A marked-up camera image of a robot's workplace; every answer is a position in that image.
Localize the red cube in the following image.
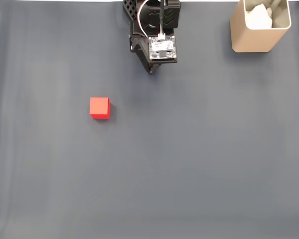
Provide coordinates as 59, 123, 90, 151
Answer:
89, 97, 111, 120

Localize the beige box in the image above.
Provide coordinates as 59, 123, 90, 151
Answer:
230, 0, 292, 53

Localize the white crumpled paper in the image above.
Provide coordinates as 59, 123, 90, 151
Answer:
245, 4, 274, 30

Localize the grey table mat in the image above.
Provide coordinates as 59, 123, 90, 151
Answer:
0, 1, 299, 239

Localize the black camera cable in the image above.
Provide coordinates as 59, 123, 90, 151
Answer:
158, 0, 165, 39

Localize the camera circuit board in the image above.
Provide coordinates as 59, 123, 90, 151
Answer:
148, 34, 178, 63

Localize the white servo cable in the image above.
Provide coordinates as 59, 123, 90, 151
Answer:
137, 0, 153, 38

